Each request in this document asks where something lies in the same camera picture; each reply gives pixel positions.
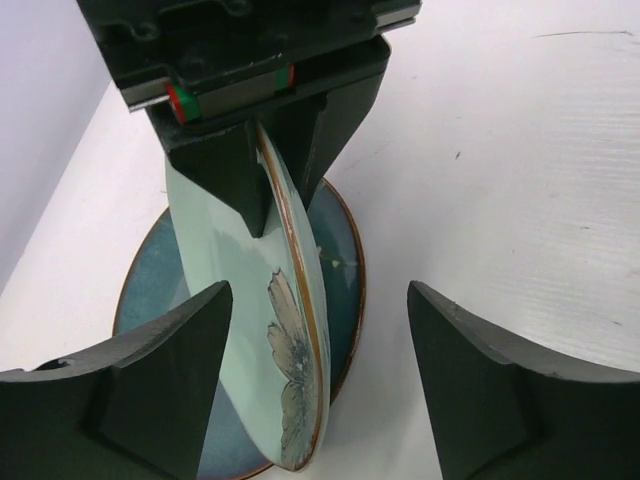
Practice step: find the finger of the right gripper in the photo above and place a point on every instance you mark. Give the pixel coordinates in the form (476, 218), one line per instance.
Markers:
(223, 162)
(332, 95)

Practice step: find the mint green flower plate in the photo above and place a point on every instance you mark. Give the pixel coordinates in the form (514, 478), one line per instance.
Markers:
(277, 360)

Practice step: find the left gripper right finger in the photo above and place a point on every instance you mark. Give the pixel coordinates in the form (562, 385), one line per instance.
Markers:
(504, 407)

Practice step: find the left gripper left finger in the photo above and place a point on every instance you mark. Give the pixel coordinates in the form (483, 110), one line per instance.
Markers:
(136, 406)

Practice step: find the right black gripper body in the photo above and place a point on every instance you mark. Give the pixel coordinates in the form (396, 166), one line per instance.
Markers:
(208, 58)

